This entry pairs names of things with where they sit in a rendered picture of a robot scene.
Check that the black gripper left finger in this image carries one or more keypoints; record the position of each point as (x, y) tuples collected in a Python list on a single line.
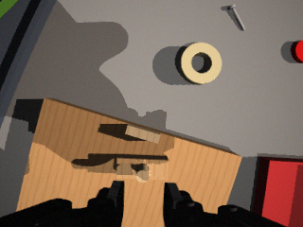
[(100, 212)]

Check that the light brown wooden board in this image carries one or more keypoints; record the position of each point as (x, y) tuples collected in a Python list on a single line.
[(73, 155)]

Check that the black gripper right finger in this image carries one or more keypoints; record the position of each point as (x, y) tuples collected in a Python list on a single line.
[(229, 215)]

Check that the red round disc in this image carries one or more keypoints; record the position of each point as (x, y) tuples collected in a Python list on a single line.
[(297, 52)]

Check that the cream ring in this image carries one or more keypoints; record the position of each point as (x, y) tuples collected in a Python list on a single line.
[(213, 60)]

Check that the red rectangular tray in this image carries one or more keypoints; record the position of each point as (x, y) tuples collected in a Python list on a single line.
[(284, 201)]

